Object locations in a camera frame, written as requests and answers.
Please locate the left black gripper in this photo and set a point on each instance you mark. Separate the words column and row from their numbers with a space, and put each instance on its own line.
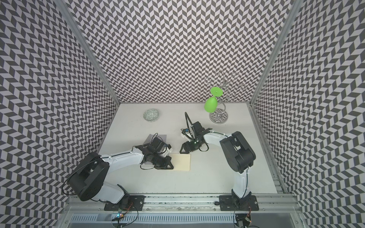
column 164, row 167

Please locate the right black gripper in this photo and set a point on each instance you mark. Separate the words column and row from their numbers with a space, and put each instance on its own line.
column 186, row 146

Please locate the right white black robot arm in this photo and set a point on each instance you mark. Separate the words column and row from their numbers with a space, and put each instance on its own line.
column 237, row 151

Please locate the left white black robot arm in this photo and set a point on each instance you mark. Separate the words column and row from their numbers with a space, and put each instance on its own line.
column 88, row 180

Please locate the green plastic wine glass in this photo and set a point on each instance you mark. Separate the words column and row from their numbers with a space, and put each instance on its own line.
column 212, row 102

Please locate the small patterned ceramic dish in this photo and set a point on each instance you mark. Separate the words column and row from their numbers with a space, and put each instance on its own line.
column 151, row 115

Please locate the left small circuit board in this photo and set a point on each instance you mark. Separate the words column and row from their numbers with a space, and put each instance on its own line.
column 119, row 216

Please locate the small circuit board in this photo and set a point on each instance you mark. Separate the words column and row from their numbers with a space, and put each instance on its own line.
column 242, row 220
column 119, row 216

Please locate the right small circuit board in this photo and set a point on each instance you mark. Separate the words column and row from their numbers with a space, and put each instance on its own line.
column 242, row 220

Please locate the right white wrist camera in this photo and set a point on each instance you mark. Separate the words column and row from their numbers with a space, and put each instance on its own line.
column 186, row 133

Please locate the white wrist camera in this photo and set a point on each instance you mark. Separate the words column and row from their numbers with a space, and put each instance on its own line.
column 186, row 133
column 167, row 150

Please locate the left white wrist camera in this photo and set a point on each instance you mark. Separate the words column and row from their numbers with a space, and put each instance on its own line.
column 167, row 150

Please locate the aluminium front rail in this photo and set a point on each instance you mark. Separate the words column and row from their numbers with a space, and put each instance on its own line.
column 268, row 203

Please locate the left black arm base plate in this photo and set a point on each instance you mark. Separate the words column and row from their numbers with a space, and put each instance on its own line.
column 131, row 202

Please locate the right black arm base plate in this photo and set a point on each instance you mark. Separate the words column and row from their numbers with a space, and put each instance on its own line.
column 232, row 203

